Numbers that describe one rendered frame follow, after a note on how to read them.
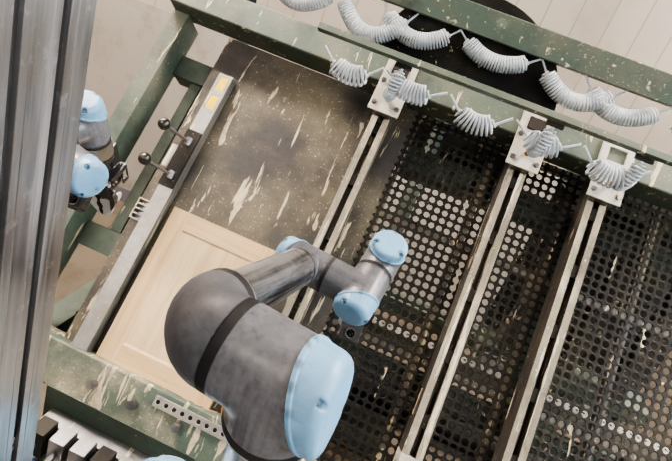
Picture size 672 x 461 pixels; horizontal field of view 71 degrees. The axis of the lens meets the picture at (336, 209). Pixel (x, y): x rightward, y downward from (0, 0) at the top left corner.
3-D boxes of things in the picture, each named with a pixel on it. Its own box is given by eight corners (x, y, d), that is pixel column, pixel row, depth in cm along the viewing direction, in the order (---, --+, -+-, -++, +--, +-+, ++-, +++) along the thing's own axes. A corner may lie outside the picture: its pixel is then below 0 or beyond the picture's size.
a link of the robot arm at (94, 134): (48, 96, 92) (89, 81, 97) (61, 137, 101) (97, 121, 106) (72, 118, 90) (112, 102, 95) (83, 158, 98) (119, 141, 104)
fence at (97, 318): (78, 343, 140) (70, 344, 136) (222, 78, 160) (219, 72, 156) (92, 350, 140) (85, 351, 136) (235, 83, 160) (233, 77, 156)
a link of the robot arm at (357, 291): (312, 307, 91) (338, 268, 98) (364, 335, 88) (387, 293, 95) (316, 285, 85) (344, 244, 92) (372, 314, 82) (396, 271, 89)
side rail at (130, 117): (20, 309, 149) (-5, 308, 138) (184, 28, 172) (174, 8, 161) (36, 317, 148) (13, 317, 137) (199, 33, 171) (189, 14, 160)
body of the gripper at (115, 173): (130, 180, 118) (124, 145, 109) (109, 203, 112) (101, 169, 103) (102, 168, 118) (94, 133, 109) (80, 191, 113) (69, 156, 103)
